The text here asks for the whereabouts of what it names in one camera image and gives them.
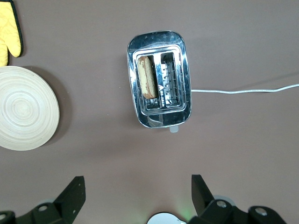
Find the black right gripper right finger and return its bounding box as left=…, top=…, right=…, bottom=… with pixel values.
left=186, top=174, right=288, bottom=224

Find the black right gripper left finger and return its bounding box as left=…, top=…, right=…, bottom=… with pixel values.
left=0, top=176, right=86, bottom=224

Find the round light wooden plate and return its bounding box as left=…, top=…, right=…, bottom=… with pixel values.
left=0, top=65, right=60, bottom=151

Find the slice of toast bread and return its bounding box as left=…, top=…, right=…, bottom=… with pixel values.
left=137, top=56, right=157, bottom=99

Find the chrome two-slot toaster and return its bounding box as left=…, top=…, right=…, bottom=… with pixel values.
left=127, top=30, right=192, bottom=133

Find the yellow quilted oven mitt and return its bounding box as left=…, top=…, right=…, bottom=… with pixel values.
left=0, top=0, right=24, bottom=67

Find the white toaster power cable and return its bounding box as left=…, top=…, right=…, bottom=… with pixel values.
left=191, top=84, right=299, bottom=94

